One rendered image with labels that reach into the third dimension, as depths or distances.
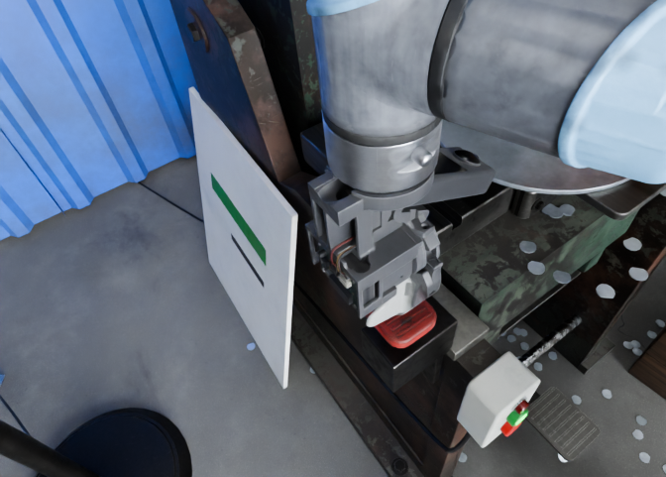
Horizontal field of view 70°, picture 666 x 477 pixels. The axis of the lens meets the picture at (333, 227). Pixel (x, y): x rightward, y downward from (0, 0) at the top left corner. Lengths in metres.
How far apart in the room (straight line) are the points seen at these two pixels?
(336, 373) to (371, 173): 1.02
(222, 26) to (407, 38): 0.61
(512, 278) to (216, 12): 0.59
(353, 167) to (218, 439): 1.08
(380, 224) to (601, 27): 0.20
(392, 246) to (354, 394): 0.92
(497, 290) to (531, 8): 0.50
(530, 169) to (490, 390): 0.27
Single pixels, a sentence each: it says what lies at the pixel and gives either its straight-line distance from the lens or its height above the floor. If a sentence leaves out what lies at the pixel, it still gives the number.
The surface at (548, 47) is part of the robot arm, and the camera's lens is 0.21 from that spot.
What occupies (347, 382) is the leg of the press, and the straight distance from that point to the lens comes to 1.27.
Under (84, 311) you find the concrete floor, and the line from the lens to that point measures 1.65.
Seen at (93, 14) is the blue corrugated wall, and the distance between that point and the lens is 1.67.
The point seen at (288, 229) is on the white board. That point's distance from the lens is 0.87.
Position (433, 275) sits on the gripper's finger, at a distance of 0.40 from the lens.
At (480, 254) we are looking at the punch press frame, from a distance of 0.71.
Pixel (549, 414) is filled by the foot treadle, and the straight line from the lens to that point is 1.15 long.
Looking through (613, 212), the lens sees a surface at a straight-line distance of 0.62.
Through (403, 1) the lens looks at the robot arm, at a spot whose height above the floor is 1.10.
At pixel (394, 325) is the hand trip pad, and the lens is 0.50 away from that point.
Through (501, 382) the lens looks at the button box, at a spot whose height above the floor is 0.63.
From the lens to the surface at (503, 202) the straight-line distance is 0.74.
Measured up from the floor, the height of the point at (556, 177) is 0.78.
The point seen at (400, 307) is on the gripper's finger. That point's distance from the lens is 0.46.
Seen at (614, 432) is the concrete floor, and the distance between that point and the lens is 1.37.
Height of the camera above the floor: 1.20
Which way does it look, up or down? 49 degrees down
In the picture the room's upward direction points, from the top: 7 degrees counter-clockwise
